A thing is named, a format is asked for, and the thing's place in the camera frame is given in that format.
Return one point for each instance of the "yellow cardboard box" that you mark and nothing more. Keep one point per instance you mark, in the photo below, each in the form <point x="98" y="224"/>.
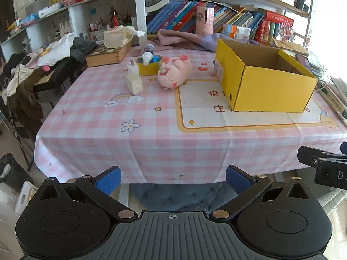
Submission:
<point x="271" y="92"/>

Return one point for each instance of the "white charger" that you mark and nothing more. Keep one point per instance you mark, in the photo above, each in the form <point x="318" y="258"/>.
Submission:
<point x="133" y="70"/>

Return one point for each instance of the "black side table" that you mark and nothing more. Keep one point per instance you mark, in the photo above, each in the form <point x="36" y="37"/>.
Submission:
<point x="54" y="77"/>

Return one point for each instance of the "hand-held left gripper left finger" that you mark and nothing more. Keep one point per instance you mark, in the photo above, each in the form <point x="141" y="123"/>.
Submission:
<point x="108" y="180"/>

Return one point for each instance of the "large red book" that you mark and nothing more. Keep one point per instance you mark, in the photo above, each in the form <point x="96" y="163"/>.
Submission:
<point x="279" y="19"/>

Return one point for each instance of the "white staple box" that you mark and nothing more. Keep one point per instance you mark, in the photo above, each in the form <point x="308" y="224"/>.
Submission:
<point x="135" y="86"/>

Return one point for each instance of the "purple cloth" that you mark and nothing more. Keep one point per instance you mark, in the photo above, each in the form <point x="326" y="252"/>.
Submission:
<point x="208" y="42"/>

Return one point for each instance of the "black bag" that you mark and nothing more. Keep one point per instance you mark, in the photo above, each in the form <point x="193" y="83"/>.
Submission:
<point x="6" y="173"/>

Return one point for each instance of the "cream tissue pack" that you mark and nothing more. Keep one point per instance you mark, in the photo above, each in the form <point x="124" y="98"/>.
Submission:
<point x="115" y="38"/>

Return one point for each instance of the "dark grey garment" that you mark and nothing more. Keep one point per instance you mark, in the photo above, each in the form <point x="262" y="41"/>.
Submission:
<point x="82" y="47"/>

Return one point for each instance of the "colourful figure stand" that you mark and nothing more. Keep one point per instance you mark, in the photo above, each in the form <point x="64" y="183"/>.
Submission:
<point x="286" y="32"/>

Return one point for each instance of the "white glue bottle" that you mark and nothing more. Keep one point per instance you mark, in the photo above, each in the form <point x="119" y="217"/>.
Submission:
<point x="147" y="57"/>

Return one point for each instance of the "row of blue books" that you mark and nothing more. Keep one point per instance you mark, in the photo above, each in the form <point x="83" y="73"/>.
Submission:
<point x="173" y="16"/>

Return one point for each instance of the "pen holder with pens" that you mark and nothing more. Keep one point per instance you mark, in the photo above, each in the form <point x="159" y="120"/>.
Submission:
<point x="116" y="19"/>

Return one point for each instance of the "red thick dictionary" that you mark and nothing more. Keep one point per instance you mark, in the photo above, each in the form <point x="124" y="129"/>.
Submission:
<point x="262" y="31"/>

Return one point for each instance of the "pile of clothes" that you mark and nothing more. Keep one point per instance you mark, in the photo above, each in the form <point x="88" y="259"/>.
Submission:
<point x="24" y="92"/>

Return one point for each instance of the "pink pig plush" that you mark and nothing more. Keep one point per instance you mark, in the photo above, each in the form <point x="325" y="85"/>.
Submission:
<point x="174" y="73"/>

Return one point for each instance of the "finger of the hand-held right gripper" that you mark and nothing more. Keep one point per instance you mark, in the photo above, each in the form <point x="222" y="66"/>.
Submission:
<point x="344" y="147"/>
<point x="307" y="155"/>

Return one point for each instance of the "wooden chess box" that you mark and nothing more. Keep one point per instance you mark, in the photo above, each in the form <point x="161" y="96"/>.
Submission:
<point x="105" y="57"/>

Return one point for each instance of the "white shelf unit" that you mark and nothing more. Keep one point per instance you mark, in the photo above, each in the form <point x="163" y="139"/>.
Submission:
<point x="139" y="5"/>

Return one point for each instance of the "small black box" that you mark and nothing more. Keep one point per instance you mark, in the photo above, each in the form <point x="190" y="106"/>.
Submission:
<point x="301" y="5"/>

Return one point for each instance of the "pink rectangular box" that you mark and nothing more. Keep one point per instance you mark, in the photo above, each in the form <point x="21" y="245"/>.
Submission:
<point x="204" y="21"/>

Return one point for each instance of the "stack of books and papers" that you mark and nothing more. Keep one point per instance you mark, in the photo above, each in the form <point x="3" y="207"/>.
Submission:
<point x="333" y="92"/>

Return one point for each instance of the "small pink toy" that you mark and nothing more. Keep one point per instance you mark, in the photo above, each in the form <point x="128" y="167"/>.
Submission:
<point x="45" y="68"/>

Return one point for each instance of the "pink checked tablecloth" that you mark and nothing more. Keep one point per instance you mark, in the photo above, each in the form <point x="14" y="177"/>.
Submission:
<point x="108" y="130"/>

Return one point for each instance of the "yellow tape roll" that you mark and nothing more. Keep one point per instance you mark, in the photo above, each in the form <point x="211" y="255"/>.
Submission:
<point x="146" y="70"/>

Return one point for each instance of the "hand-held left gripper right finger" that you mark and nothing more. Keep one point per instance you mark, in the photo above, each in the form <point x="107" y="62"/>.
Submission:
<point x="238" y="180"/>

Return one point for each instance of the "brown envelope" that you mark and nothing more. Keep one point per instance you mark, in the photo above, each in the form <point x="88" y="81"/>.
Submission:
<point x="290" y="47"/>

